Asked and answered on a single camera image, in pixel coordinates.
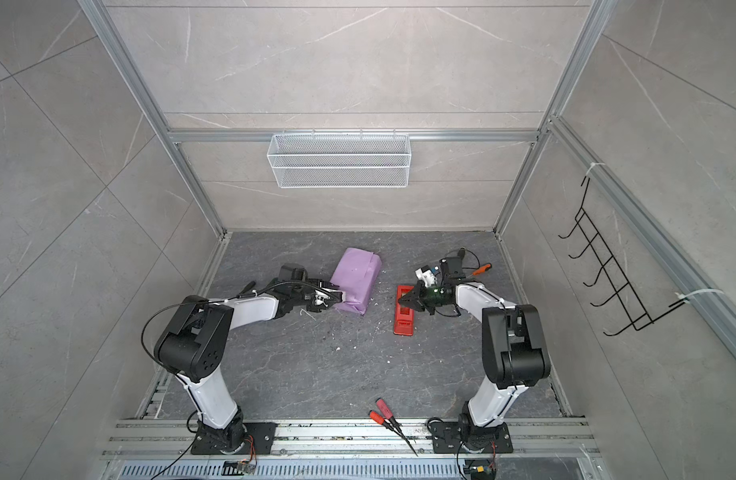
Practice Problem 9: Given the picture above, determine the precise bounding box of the red handled screwdriver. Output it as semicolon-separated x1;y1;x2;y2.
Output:
369;410;418;455

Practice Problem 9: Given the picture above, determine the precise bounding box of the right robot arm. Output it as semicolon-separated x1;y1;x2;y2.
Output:
397;281;551;451

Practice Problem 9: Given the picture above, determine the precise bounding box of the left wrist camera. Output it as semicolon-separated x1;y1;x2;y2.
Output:
312;288;344;309

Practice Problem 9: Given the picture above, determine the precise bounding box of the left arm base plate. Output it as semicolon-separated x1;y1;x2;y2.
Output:
190;421;278;456

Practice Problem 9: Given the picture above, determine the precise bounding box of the small black tool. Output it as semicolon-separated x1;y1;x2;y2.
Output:
237;281;257;299

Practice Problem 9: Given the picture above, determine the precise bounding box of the white wire mesh basket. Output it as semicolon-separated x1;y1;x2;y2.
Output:
267;133;412;189

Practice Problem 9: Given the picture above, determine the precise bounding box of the orange handled screwdriver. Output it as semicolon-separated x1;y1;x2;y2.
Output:
472;263;492;276

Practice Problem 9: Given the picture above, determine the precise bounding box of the aluminium mounting rail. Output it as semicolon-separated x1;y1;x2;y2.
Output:
100;418;601;460

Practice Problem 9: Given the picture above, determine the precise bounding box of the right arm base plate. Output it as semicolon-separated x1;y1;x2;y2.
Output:
425;417;514;454

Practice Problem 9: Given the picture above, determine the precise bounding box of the black wire hook rack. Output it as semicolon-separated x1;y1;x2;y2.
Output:
557;177;688;338

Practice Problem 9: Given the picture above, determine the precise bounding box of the red tape dispenser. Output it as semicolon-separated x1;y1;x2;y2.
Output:
393;285;415;336

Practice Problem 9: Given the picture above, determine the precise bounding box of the pink wrapping paper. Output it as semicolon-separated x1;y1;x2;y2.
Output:
330;248;382;315

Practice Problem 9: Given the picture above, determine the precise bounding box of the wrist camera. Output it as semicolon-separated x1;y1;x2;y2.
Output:
415;256;467;288
312;288;344;309

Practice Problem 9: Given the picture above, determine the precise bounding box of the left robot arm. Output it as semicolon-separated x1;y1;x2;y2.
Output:
144;280;343;455

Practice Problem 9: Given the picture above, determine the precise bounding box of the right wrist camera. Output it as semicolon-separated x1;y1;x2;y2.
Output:
415;256;467;288

